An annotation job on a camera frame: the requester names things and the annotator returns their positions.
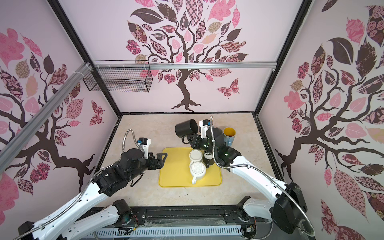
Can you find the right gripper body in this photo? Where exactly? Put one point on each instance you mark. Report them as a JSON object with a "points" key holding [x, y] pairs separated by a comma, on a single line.
{"points": [[201, 144]]}

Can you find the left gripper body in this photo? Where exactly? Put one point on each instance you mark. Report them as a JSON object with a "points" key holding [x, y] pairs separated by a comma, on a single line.
{"points": [[150, 163]]}

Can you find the small white ceramic mug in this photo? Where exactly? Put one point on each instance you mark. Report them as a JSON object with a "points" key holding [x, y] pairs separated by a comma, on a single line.
{"points": [[195, 156]]}

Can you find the black ceramic mug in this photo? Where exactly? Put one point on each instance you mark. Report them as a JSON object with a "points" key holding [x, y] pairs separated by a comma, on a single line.
{"points": [[186, 128]]}

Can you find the grey ceramic mug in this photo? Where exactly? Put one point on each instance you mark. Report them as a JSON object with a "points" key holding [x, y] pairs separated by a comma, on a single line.
{"points": [[219, 137]]}

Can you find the blue butterfly mug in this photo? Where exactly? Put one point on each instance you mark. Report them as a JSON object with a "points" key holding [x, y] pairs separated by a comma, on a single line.
{"points": [[229, 135]]}

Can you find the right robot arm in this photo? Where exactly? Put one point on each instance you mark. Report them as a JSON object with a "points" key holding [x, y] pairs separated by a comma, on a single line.
{"points": [[283, 205]]}

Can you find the black mug white base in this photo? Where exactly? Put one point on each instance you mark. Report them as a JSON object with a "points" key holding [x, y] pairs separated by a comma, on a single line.
{"points": [[208, 159]]}

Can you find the yellow plastic tray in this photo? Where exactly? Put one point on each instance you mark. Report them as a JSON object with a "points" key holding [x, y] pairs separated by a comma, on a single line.
{"points": [[176, 171]]}

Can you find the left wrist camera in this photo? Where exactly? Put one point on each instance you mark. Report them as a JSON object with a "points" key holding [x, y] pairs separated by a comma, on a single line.
{"points": [[144, 144]]}

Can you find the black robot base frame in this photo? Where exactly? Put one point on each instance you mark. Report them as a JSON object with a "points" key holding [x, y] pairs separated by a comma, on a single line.
{"points": [[179, 216]]}

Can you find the white slotted cable duct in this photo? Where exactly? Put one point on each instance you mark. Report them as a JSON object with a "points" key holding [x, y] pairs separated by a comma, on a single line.
{"points": [[166, 232]]}

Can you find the black wire basket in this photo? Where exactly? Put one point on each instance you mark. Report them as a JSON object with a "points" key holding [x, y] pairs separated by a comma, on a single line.
{"points": [[112, 76]]}

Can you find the aluminium rail back wall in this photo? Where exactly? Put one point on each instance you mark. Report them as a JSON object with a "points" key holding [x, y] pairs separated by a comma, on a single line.
{"points": [[189, 66]]}

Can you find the aluminium rail wall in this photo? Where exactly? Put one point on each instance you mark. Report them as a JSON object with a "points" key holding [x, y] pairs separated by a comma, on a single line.
{"points": [[11, 150], [189, 66]]}

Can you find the aluminium rail left wall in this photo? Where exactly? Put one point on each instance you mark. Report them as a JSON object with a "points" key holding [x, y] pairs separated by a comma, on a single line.
{"points": [[11, 150]]}

